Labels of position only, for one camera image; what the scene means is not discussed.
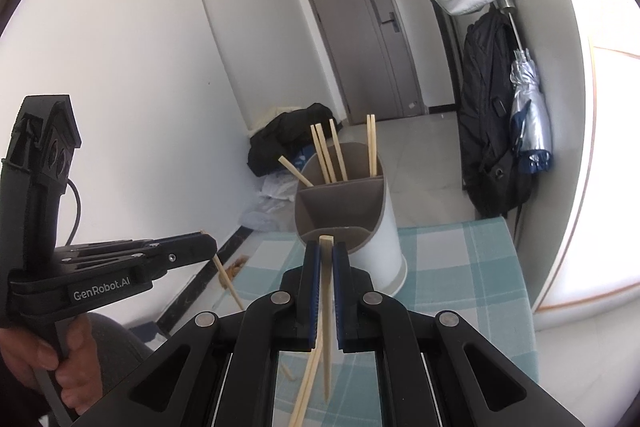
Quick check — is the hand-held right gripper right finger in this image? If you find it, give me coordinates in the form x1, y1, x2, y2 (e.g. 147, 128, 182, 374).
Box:
332, 241, 586, 427

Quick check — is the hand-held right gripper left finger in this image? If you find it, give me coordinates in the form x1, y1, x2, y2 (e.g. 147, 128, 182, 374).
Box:
75, 241, 321, 427

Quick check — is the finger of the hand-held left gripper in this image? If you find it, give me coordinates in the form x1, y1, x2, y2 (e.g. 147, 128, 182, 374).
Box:
55, 234, 219, 282
55, 232, 208, 257

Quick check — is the white utensil holder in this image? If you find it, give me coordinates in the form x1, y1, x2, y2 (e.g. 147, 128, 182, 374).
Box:
294, 142, 408, 299

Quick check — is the person's left hand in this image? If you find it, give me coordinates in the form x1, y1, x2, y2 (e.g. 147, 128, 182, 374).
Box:
0, 314, 99, 414

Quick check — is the grey parcel bag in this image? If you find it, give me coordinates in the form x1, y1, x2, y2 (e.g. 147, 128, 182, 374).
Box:
241, 202, 282, 231

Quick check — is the grey trouser leg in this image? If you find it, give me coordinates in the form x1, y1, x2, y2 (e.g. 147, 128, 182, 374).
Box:
85, 312, 157, 360

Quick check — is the teal checkered tablecloth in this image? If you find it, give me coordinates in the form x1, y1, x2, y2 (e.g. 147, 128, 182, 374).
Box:
227, 214, 541, 427

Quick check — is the white parcel bag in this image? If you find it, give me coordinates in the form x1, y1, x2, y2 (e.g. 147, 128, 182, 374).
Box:
260, 174, 301, 204

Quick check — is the black jacket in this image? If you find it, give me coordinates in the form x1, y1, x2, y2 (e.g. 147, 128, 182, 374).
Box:
247, 103, 343, 178

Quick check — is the black backpack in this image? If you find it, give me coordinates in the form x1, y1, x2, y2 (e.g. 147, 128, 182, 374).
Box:
457, 11, 535, 219

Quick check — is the grey door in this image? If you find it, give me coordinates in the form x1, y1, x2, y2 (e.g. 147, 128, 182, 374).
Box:
295, 0, 426, 125

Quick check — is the silver folded umbrella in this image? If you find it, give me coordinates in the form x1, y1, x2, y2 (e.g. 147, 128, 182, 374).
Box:
509, 48, 553, 172

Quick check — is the metal coat hook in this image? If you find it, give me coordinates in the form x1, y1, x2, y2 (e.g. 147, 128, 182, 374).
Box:
492, 0, 522, 52

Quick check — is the black cable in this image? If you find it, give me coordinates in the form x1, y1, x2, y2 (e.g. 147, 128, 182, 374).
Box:
62, 178, 82, 244

